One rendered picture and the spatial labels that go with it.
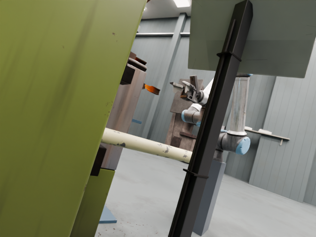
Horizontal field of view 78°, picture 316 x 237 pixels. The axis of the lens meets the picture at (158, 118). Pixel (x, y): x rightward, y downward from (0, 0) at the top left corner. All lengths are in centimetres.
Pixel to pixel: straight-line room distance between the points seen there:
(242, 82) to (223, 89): 112
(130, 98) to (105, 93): 35
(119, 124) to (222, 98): 47
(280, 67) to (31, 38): 61
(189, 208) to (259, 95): 779
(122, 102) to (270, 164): 662
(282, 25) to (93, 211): 90
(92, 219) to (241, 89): 132
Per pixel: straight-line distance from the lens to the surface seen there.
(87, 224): 94
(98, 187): 88
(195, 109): 143
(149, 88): 147
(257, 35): 65
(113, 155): 86
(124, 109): 84
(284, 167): 722
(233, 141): 167
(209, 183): 173
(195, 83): 125
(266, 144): 724
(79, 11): 53
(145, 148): 64
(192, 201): 52
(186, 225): 54
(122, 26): 56
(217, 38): 67
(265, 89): 828
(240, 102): 165
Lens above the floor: 67
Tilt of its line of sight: 4 degrees up
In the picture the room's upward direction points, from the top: 17 degrees clockwise
